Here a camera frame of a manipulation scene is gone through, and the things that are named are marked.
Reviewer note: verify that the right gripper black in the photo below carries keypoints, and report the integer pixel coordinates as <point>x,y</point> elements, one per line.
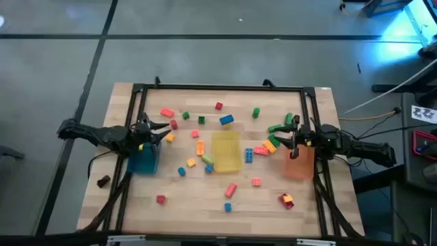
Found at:
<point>305,136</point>

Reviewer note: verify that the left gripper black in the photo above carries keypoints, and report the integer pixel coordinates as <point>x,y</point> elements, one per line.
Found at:
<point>141,135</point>

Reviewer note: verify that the yellow two-by-two brick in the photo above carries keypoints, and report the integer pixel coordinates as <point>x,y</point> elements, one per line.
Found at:
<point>287,198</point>
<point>191,162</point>
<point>170,138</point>

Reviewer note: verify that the red cylinder block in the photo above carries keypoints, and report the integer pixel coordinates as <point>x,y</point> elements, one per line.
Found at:
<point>173,124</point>

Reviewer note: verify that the orange-red two-by-four brick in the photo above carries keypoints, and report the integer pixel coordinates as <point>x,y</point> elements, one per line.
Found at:
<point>261,151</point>
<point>167,112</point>

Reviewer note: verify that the yellow two-by-four brick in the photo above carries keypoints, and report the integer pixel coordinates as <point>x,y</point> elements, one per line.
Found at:
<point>269,146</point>

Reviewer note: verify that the green two-by-two brick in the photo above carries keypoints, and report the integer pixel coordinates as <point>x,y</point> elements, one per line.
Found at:
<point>185,115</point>
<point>201,120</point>

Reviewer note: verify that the orange-red two-by-two brick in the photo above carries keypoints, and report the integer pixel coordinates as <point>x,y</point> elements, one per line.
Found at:
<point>256,182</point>
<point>195,134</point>

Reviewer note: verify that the orange two-by-four brick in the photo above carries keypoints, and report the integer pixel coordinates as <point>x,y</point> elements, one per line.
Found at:
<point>200,149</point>

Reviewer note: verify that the blue two-by-four brick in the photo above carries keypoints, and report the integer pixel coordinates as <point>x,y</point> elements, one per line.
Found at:
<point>226,119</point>
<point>249,155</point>

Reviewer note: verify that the blue cylinder block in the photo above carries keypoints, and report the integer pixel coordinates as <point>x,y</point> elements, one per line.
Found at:
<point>181,171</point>

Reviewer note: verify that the red two-by-four brick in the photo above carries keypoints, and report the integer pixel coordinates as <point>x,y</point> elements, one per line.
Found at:
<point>288,205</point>

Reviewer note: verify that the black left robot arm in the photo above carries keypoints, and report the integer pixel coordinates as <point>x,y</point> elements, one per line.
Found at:
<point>102,135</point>

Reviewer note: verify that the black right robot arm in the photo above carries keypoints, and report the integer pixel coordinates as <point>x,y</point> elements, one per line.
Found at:
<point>362,147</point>

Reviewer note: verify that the orange translucent plastic bin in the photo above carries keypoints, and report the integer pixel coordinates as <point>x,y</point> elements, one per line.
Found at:
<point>300,167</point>

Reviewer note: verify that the teal translucent plastic bin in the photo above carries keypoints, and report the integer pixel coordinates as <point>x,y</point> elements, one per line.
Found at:
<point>143,164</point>

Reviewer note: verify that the light green cylinder block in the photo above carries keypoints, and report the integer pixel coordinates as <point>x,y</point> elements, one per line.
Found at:
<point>207,159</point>

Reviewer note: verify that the blue two-by-two brick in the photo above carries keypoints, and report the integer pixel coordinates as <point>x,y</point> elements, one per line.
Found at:
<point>209,168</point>
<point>228,207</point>

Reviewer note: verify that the red two-by-two brick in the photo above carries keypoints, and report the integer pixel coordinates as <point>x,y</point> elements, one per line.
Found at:
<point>218,106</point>
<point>161,199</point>

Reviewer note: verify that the yellow translucent plastic bin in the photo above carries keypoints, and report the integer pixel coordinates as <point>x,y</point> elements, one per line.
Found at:
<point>227,153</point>

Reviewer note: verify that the small dark block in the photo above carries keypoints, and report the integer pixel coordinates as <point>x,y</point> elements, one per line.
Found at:
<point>103,181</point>

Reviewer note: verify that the salmon cylinder block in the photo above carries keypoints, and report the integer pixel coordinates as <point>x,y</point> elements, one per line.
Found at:
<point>231,190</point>

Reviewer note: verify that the black beam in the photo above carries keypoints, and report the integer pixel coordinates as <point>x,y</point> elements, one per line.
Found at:
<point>385,88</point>

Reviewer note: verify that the black cabinet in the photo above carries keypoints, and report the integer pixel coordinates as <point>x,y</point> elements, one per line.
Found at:
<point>409,164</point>

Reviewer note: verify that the red-framed device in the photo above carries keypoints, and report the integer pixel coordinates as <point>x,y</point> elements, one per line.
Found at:
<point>414,145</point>

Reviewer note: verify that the white marker sheet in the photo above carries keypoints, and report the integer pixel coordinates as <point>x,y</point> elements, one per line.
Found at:
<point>423,114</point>

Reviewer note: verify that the black frame clamp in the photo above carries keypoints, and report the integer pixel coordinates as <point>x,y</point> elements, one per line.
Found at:
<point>268,82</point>
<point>157,81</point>

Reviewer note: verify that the silver metal bracket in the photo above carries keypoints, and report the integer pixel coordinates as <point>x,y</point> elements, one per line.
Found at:
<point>315,242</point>
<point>126,238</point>

